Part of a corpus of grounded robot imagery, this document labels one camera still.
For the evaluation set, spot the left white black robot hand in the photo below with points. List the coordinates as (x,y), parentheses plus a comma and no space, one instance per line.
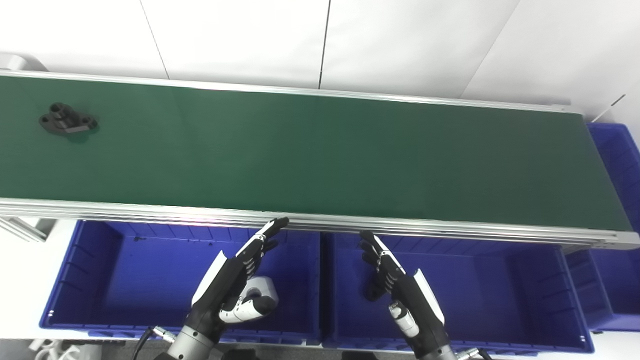
(220,290)

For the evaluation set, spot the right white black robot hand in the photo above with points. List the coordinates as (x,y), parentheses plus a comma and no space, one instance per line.
(417,300)

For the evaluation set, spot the black flanged metal part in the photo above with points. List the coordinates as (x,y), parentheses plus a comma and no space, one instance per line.
(67,120)

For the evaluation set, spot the blue plastic bin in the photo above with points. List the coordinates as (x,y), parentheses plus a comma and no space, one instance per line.
(140,280)
(490,295)
(617,280)

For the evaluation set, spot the green conveyor belt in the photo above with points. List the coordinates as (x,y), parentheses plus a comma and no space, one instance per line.
(310,150)

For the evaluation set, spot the aluminium conveyor support leg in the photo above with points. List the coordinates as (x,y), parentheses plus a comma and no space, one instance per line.
(25,227)

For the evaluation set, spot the grey conveyor motor housing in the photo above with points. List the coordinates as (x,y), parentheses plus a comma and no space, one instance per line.
(17,62)

